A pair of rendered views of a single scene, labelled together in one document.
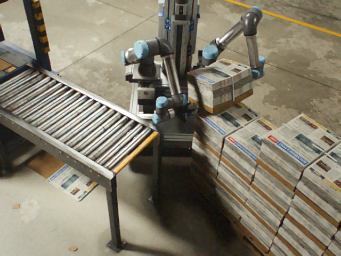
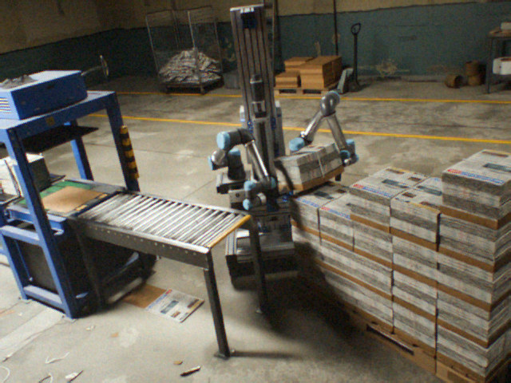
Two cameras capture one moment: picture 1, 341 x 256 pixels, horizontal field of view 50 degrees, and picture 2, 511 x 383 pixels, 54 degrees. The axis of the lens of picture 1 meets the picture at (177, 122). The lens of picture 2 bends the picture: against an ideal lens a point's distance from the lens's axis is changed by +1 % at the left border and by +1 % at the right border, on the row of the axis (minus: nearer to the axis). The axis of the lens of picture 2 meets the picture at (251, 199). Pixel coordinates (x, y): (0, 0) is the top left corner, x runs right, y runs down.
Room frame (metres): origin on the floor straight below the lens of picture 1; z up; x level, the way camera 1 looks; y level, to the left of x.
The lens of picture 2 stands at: (-1.18, -0.26, 2.29)
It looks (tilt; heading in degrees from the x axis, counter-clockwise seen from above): 25 degrees down; 7
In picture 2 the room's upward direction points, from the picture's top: 8 degrees counter-clockwise
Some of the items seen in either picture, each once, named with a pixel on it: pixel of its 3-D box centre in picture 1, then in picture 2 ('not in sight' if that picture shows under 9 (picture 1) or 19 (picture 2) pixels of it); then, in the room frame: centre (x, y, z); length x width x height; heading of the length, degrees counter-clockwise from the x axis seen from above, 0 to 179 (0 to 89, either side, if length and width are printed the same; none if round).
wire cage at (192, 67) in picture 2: not in sight; (186, 51); (9.79, 2.04, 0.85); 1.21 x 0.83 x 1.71; 60
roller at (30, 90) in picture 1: (26, 93); (119, 210); (2.12, 1.15, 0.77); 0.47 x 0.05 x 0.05; 150
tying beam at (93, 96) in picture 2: not in sight; (40, 112); (2.44, 1.68, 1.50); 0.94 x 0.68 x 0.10; 150
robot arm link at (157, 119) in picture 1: (160, 116); (251, 202); (1.89, 0.12, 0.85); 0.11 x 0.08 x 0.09; 129
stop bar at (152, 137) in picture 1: (137, 151); (230, 230); (1.58, 0.24, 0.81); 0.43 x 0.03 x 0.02; 150
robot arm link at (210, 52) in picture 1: (210, 55); (297, 148); (2.51, -0.22, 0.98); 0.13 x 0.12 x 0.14; 159
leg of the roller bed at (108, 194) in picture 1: (114, 218); (216, 311); (1.38, 0.38, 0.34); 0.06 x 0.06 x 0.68; 60
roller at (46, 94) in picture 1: (38, 99); (131, 212); (2.06, 1.04, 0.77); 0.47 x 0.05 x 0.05; 150
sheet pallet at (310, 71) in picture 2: not in sight; (308, 75); (8.56, -0.49, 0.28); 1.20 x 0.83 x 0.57; 60
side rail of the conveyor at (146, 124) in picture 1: (89, 100); (181, 207); (2.14, 0.68, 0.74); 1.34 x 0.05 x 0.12; 60
